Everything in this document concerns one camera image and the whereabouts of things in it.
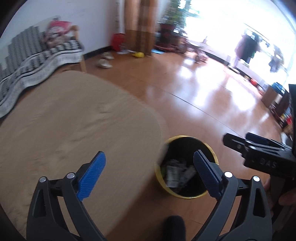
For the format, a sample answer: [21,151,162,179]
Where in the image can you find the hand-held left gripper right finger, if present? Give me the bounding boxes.
[192,150,273,241]

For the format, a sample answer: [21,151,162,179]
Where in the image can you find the sofa with striped blanket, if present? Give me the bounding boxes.
[0,26,85,118]

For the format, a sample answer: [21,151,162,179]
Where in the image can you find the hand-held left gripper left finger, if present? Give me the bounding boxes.
[26,151,107,241]

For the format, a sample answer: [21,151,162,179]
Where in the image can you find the black gold rimmed trash bin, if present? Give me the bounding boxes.
[154,136,219,199]

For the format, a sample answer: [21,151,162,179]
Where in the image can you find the wooden sofa frame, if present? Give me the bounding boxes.
[70,24,87,72]

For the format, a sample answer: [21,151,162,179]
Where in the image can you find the person's right hand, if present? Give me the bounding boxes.
[279,190,296,207]

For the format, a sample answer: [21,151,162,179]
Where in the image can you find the oval wooden table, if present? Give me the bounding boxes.
[0,70,169,241]

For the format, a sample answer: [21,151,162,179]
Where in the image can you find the brown curtain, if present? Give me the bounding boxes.
[124,0,159,56]

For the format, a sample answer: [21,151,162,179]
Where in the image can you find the potted plant red pot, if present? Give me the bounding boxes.
[157,0,188,47]

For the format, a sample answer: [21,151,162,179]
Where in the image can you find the person's black socked foot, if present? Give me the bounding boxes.
[162,215,186,241]

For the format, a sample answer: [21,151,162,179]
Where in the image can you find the pink cartoon pillow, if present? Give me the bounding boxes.
[45,20,72,41]

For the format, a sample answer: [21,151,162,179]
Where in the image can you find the hanging clothes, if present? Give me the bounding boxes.
[233,29,262,67]

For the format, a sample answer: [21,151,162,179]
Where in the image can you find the row of small toys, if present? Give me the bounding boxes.
[240,73,266,92]

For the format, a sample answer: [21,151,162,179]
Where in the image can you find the hanging dark garment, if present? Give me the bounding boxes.
[268,45,285,72]

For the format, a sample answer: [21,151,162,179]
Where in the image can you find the red bag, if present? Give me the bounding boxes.
[111,33,126,51]

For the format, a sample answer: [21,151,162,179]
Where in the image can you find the low toy shelf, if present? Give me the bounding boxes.
[261,82,293,133]

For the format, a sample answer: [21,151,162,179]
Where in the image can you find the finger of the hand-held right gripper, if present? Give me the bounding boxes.
[223,133,250,160]
[245,132,286,149]

